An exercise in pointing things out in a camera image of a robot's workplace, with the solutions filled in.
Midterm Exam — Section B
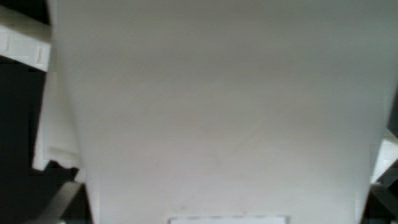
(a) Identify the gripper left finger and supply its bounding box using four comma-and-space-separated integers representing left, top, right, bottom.
24, 182, 82, 224

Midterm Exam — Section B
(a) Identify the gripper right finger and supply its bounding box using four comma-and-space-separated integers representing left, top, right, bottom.
367, 163, 398, 224

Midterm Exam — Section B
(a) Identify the small white cabinet top box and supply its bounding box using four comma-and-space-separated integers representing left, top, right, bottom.
50, 0, 398, 224

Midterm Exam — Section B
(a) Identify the white cabinet body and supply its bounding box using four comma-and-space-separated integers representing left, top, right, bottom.
33, 71, 86, 183

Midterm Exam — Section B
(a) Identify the white U-shaped obstacle fence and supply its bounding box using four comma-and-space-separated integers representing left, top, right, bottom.
0, 6, 52, 71

